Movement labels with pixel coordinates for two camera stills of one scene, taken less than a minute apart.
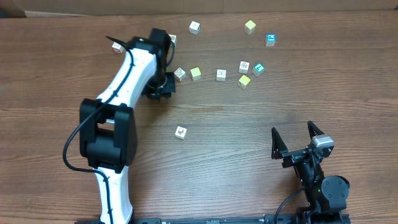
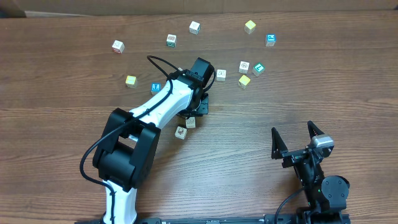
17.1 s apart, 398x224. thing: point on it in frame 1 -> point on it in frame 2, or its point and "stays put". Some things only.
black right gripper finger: [278, 146] stays put
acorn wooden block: [181, 132] stays put
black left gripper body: [160, 88] -> [195, 111]
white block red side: [117, 47] stays put
